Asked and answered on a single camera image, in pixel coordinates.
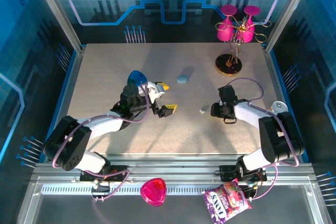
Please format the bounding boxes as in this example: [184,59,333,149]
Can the aluminium frame post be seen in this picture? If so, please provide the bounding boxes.
[264,0,314,53]
[29,0,83,53]

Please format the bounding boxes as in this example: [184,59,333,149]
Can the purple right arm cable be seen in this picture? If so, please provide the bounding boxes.
[225,77,301,201]

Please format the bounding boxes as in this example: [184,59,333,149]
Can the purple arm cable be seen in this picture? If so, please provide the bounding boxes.
[225,77,301,201]
[52,84,152,202]

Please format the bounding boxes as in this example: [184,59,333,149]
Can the aluminium front frame rail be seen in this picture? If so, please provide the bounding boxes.
[15,153,333,224]

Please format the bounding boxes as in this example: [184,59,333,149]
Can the purple candy bag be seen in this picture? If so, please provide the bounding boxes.
[201,178,253,224]

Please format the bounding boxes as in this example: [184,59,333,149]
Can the pink triangular container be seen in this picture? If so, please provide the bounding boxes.
[140,177,167,208]

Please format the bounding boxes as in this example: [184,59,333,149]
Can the cup with blue lid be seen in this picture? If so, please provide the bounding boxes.
[127,70,148,86]

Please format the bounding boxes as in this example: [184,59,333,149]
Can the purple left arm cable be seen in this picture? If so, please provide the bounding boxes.
[52,84,152,202]

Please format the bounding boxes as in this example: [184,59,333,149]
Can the gold wire glass rack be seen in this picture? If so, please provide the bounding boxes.
[214,16,272,77]

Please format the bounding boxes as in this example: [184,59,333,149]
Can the pink wine glass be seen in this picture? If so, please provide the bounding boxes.
[216,4,238,42]
[241,5,261,44]

